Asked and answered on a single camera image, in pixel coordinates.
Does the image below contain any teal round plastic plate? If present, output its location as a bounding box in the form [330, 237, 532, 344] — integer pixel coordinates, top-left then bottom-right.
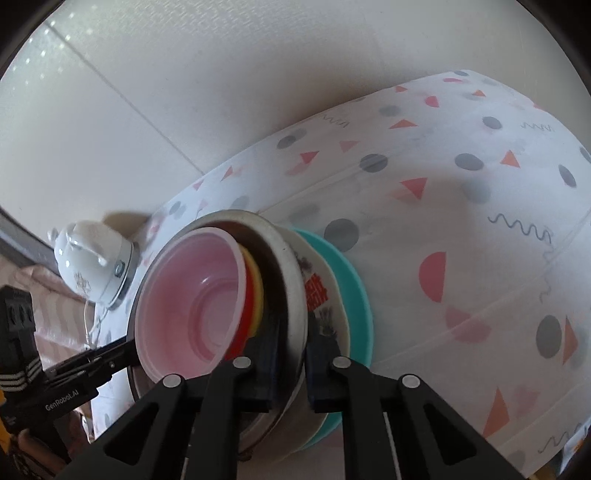
[292, 228, 375, 451]

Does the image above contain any stainless steel bowl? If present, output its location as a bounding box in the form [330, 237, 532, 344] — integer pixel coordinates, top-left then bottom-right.
[126, 209, 310, 455]

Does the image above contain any red plastic bowl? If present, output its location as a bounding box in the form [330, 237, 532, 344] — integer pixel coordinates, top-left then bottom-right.
[134, 227, 247, 382]

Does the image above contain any white plate red character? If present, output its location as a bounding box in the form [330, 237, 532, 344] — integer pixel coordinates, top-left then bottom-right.
[253, 227, 351, 464]

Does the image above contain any yellow plastic bowl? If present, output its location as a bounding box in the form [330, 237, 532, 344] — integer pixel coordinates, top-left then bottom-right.
[240, 245, 263, 352]

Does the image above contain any person's left hand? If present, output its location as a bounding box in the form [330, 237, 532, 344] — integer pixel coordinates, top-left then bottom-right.
[16, 409, 90, 479]

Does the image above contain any pink striped bedding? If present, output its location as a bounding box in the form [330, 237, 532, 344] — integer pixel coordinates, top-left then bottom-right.
[0, 256, 94, 368]

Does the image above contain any white ceramic electric kettle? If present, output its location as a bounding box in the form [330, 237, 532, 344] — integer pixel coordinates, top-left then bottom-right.
[47, 220, 139, 309]

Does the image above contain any patterned white tablecloth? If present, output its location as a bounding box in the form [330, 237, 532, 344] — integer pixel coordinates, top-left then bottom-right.
[89, 69, 591, 478]

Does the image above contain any white kettle power cord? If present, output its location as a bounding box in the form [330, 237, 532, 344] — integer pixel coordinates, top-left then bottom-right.
[85, 299, 112, 349]

